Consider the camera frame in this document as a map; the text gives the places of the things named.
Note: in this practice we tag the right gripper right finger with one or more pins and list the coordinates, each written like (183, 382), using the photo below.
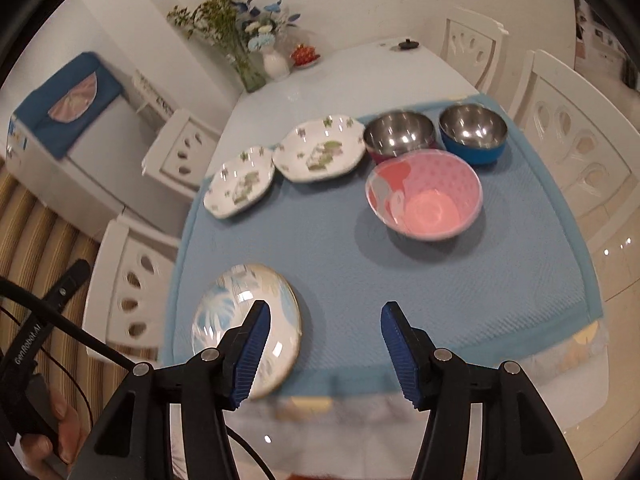
(520, 438)

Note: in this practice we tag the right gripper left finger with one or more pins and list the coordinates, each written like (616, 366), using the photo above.
(131, 439)

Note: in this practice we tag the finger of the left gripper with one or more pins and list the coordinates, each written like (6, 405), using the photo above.
(71, 281)

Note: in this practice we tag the large round blue-patterned plate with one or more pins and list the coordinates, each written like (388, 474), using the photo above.
(227, 302)

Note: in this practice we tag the small white floral plate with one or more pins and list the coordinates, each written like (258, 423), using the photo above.
(240, 182)

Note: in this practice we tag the pink cartoon bowl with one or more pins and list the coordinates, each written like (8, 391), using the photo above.
(427, 195)

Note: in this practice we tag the larger white floral plate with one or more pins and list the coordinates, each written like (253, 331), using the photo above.
(321, 149)

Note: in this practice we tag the blue steel bowl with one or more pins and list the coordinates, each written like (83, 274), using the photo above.
(473, 132)

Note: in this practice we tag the red steel bowl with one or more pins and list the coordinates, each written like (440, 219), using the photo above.
(398, 133)

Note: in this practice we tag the person's left hand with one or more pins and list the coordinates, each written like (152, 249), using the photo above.
(71, 438)

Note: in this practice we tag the near left white chair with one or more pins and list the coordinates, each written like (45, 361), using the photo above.
(126, 301)

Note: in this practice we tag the white chair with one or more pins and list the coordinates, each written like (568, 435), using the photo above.
(592, 152)
(475, 47)
(126, 301)
(180, 154)

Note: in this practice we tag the light blue table mat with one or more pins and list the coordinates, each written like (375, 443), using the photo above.
(519, 281)

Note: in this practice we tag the far left white chair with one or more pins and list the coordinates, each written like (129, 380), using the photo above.
(180, 154)

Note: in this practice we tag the blue fridge cover cloth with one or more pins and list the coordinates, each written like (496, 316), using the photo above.
(58, 112)

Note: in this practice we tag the white flower vase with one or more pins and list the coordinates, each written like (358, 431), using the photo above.
(275, 64)

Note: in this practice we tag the near right white chair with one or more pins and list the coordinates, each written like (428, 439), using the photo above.
(592, 152)

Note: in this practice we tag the glass vase with greenery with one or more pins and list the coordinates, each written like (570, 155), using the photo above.
(216, 23)

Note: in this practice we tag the red lidded cup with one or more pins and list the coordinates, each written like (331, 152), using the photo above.
(304, 56)

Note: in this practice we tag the far right white chair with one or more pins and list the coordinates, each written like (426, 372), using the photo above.
(475, 47)

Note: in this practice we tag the small black lid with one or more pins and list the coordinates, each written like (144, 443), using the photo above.
(408, 44)

